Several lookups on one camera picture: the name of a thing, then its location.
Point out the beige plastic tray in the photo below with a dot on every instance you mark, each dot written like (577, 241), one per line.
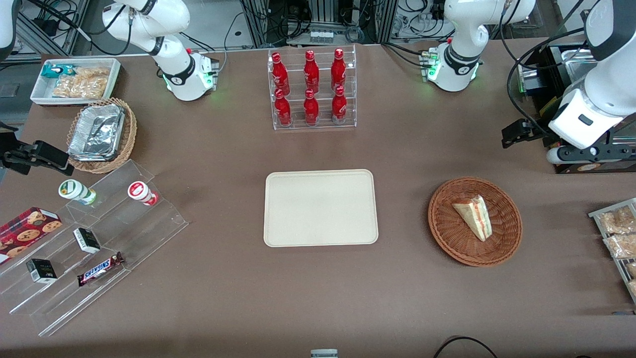
(320, 209)

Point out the clear acrylic bottle rack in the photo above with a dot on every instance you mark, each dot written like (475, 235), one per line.
(313, 122)

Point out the stack of foil trays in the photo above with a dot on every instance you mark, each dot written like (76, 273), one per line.
(97, 132)

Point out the black crate with metal pans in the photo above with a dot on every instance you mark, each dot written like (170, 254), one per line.
(551, 64)

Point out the grey box device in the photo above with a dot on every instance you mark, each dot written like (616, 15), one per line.
(324, 353)

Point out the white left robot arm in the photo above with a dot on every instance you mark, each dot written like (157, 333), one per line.
(454, 64)

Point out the light wicker basket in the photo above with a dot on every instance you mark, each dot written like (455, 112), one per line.
(130, 134)

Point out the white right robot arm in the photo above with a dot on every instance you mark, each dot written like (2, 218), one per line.
(181, 77)

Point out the green lid cup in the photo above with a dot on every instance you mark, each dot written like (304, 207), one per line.
(74, 190)

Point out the white rectangular bin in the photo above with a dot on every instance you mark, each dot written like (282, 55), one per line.
(39, 92)

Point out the clear bag of crackers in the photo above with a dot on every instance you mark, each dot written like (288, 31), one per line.
(82, 84)

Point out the triangular sandwich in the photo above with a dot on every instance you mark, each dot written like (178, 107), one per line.
(474, 216)

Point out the red lid cup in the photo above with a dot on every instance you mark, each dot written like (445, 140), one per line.
(140, 192)

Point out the white power strip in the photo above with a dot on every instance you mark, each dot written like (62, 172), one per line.
(321, 36)

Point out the Snickers chocolate bar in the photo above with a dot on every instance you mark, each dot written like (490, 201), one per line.
(99, 269)

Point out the brown wicker basket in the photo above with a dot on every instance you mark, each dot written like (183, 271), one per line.
(447, 233)

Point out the clear acrylic stepped shelf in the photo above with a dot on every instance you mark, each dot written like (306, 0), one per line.
(149, 233)

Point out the grey metal tray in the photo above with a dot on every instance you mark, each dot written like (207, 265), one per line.
(616, 263)

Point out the clear bag of pastry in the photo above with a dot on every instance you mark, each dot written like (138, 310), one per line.
(623, 246)
(618, 221)
(633, 288)
(632, 269)

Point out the aluminium frame rack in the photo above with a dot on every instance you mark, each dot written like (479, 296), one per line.
(323, 15)

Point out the small black box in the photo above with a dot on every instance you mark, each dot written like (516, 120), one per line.
(87, 240)
(41, 271)

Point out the teal snack packet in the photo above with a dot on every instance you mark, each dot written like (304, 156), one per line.
(52, 71)

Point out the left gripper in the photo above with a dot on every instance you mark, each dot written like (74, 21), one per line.
(538, 132)

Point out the red cookie box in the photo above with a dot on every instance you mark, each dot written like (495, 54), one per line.
(27, 228)

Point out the red soda bottle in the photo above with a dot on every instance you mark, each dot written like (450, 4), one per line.
(311, 109)
(338, 69)
(279, 74)
(311, 72)
(282, 110)
(339, 107)

